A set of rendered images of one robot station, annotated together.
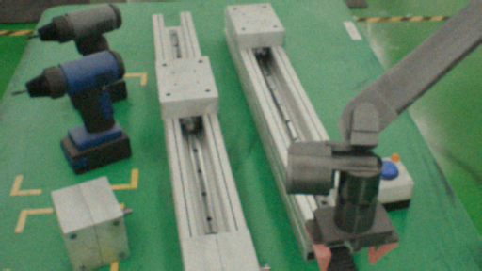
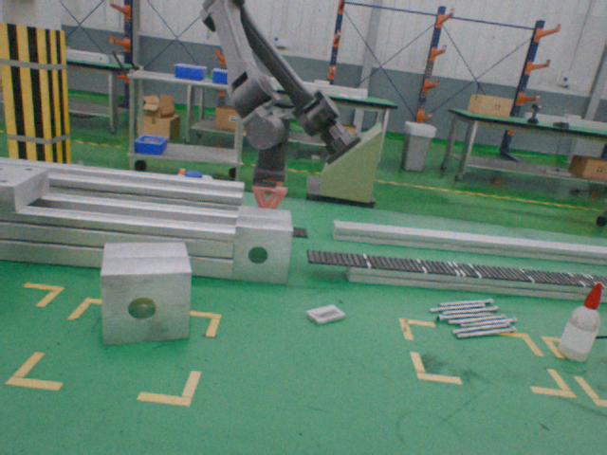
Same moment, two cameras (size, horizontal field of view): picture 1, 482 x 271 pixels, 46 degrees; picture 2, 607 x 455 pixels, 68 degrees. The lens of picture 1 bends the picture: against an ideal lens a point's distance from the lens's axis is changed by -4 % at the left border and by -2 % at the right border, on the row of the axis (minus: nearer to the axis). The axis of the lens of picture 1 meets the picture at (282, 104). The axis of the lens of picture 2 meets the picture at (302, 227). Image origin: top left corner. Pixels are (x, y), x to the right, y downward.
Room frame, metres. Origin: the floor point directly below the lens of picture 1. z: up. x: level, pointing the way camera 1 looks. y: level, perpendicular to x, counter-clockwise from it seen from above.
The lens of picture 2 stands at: (0.38, 0.77, 1.13)
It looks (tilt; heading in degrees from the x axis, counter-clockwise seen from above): 20 degrees down; 278
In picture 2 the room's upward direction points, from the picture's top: 8 degrees clockwise
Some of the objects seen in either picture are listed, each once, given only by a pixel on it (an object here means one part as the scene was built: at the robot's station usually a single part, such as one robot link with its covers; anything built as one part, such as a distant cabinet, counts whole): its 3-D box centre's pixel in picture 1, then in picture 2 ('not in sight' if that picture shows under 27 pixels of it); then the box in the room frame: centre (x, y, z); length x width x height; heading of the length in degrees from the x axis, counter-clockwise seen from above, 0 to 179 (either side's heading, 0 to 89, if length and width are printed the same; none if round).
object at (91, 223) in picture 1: (98, 222); (146, 285); (0.64, 0.29, 0.83); 0.11 x 0.10 x 0.10; 120
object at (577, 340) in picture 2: not in sight; (584, 319); (0.06, 0.15, 0.84); 0.04 x 0.04 x 0.12
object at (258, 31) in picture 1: (254, 30); not in sight; (1.27, 0.08, 0.87); 0.16 x 0.11 x 0.07; 15
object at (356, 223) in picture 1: (355, 209); (271, 158); (0.59, -0.11, 0.93); 0.10 x 0.07 x 0.07; 105
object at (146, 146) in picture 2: not in sight; (183, 122); (2.04, -2.85, 0.50); 1.03 x 0.55 x 1.01; 22
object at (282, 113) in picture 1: (277, 103); (40, 188); (1.03, 0.01, 0.82); 0.80 x 0.10 x 0.09; 15
